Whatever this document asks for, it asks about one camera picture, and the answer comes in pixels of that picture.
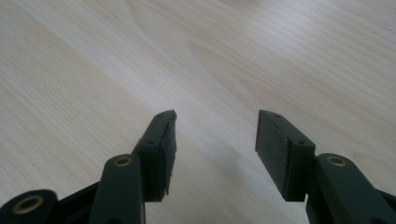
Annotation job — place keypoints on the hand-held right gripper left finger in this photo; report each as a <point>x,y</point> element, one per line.
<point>155,158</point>

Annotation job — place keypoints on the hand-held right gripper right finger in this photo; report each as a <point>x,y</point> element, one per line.
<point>280,158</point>

